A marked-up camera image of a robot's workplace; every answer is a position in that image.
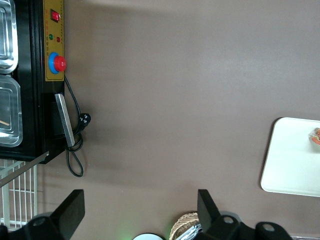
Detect light wicker basket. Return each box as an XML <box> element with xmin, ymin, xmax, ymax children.
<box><xmin>169</xmin><ymin>211</ymin><xmax>201</xmax><ymax>240</ymax></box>

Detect black tray sealing machine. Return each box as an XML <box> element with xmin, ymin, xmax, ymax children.
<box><xmin>0</xmin><ymin>0</ymin><xmax>66</xmax><ymax>165</ymax></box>

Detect silver metal bar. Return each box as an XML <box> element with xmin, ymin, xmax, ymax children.
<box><xmin>0</xmin><ymin>150</ymin><xmax>50</xmax><ymax>189</ymax></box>

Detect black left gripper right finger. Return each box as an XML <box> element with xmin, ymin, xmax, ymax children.
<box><xmin>197</xmin><ymin>189</ymin><xmax>256</xmax><ymax>240</ymax></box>

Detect beige plastic serving tray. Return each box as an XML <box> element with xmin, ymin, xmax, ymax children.
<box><xmin>260</xmin><ymin>116</ymin><xmax>320</xmax><ymax>197</ymax></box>

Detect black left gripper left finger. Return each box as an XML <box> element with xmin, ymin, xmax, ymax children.
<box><xmin>24</xmin><ymin>189</ymin><xmax>86</xmax><ymax>240</ymax></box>

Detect orange snack packet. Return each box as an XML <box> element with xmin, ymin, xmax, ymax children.
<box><xmin>308</xmin><ymin>127</ymin><xmax>320</xmax><ymax>146</ymax></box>

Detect steel food container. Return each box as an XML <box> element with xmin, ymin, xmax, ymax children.
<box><xmin>0</xmin><ymin>0</ymin><xmax>19</xmax><ymax>75</ymax></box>
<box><xmin>0</xmin><ymin>74</ymin><xmax>24</xmax><ymax>148</ymax></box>

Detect black power cable with plug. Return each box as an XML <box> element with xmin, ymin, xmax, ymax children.
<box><xmin>63</xmin><ymin>74</ymin><xmax>92</xmax><ymax>178</ymax></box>

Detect white wire rack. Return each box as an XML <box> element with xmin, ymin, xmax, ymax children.
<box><xmin>0</xmin><ymin>159</ymin><xmax>39</xmax><ymax>232</ymax></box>

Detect stacked aluminium foil trays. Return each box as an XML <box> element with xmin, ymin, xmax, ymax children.
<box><xmin>178</xmin><ymin>219</ymin><xmax>203</xmax><ymax>240</ymax></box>

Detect silver machine handle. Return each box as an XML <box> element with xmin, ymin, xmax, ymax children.
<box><xmin>54</xmin><ymin>93</ymin><xmax>76</xmax><ymax>148</ymax></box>

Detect red mushroom stop button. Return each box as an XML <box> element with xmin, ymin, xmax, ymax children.
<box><xmin>48</xmin><ymin>51</ymin><xmax>67</xmax><ymax>75</ymax></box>

